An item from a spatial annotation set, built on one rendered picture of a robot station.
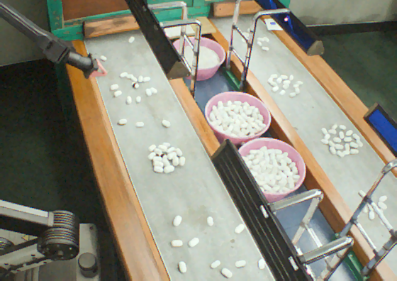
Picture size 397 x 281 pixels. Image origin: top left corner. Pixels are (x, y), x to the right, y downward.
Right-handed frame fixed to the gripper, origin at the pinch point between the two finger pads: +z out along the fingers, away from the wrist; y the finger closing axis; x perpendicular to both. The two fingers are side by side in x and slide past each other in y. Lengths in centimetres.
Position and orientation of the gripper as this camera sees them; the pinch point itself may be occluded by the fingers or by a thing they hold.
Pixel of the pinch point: (105, 73)
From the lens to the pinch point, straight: 173.8
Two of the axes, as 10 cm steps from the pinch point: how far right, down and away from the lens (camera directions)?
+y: -3.5, -6.8, 6.4
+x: -6.5, 6.7, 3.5
